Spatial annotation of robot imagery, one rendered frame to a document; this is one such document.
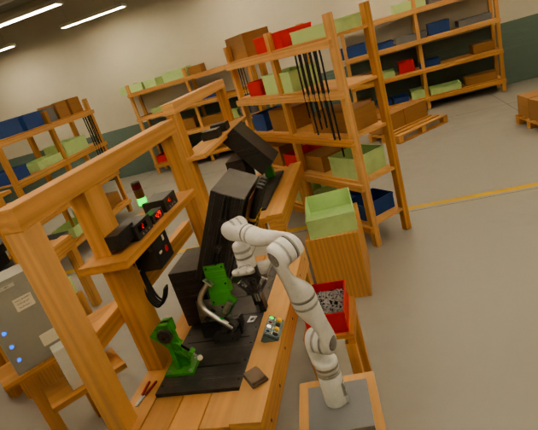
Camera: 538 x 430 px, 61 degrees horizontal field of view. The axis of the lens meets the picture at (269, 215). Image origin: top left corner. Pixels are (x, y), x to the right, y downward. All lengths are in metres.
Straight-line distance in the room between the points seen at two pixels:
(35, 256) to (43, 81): 11.56
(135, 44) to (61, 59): 2.00
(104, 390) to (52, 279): 0.52
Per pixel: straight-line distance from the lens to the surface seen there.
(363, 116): 4.64
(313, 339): 1.71
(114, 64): 12.19
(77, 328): 1.96
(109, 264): 2.09
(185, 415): 2.15
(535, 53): 11.38
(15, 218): 1.81
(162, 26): 11.60
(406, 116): 8.92
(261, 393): 2.04
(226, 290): 2.35
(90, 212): 2.13
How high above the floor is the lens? 2.21
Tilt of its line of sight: 20 degrees down
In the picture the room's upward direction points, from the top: 17 degrees counter-clockwise
